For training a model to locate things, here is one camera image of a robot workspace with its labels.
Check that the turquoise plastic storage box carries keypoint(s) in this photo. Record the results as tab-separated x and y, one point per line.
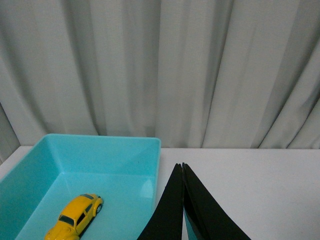
36	183

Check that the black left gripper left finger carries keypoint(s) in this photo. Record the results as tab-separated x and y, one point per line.
166	222

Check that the grey-white pleated curtain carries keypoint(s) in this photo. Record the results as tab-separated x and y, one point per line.
193	73

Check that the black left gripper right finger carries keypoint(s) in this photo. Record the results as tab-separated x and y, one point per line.
204	217

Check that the yellow beetle toy car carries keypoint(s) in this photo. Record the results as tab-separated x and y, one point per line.
75	217

